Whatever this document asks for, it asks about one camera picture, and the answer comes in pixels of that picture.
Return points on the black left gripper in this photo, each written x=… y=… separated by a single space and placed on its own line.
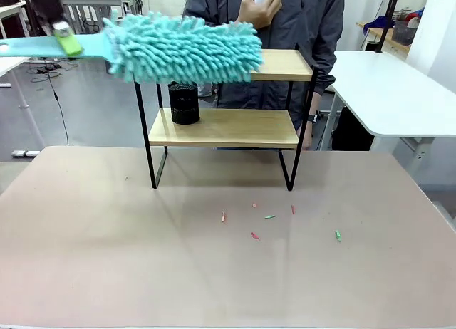
x=44 y=5

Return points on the teal microfiber duster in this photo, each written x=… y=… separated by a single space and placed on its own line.
x=185 y=47

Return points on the person's right hand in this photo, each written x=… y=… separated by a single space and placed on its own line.
x=261 y=14

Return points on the person's left hand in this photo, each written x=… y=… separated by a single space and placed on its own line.
x=309 y=136

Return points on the black mesh pen cup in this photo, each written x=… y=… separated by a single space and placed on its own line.
x=184 y=104

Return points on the orange-pink paper scrap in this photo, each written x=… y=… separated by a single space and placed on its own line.
x=223 y=217

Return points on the person in dark grey jacket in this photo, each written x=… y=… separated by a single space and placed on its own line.
x=320 y=23

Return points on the black wristwatch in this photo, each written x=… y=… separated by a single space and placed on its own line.
x=313 y=118

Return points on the blue cloth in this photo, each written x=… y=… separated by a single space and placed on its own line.
x=379 y=23

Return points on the black stand pole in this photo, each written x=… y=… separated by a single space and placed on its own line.
x=386 y=19

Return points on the wooden background table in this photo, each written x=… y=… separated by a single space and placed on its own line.
x=395 y=44

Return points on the grey mesh basket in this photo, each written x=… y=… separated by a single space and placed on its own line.
x=404 y=32

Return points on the wooden shelf with black frame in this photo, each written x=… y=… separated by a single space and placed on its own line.
x=231 y=127

